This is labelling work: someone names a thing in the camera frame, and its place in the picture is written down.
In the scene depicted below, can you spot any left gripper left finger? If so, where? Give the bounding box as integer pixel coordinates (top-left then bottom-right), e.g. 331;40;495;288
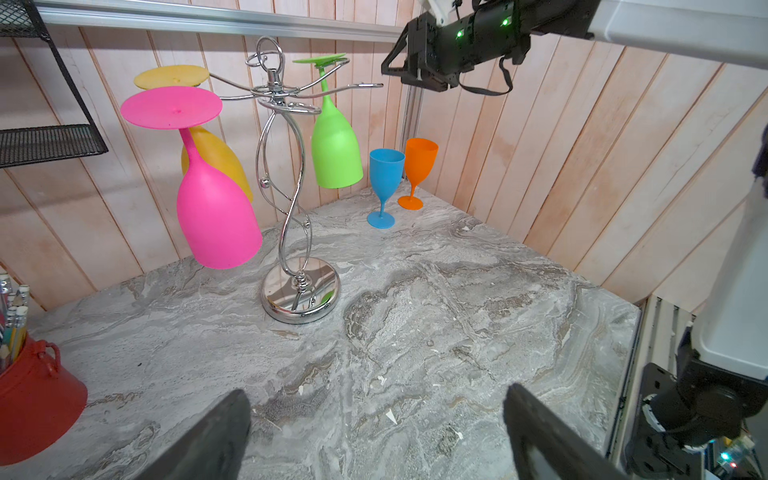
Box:
137;389;251;479

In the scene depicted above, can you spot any orange wine glass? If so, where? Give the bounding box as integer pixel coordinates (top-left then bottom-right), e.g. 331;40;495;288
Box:
398;138;438;210

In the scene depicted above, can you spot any bundle of pencils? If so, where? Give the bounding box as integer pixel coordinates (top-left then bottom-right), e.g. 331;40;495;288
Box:
1;269;30;373

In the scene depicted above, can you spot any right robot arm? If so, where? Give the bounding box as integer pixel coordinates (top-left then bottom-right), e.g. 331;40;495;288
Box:
381;1;767;479

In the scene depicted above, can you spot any pink wine glass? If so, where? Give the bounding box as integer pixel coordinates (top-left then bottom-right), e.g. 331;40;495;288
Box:
120;86;262;270

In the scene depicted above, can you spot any yellow wine glass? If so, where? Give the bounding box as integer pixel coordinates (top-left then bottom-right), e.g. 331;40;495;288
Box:
134;65;253;202

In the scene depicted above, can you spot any blue wine glass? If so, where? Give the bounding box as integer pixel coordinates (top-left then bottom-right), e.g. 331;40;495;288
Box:
367;148;405;229

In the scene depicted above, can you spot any chrome wine glass rack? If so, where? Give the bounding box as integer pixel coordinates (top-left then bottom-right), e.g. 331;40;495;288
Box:
210;36;383;325

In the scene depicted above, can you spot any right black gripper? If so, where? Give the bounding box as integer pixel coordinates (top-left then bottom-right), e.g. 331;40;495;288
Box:
381;12;462;92

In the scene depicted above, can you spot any red pencil cup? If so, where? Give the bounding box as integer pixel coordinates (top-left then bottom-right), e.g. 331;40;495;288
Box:
1;337;88;466

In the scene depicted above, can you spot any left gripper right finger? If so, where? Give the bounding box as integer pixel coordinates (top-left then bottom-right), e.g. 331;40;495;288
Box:
503;383;627;479

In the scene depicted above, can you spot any green wine glass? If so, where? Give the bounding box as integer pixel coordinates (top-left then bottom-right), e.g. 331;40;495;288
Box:
294;53;363;189

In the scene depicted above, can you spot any black mesh wall basket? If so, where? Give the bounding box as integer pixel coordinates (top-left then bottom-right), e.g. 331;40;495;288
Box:
1;0;108;169

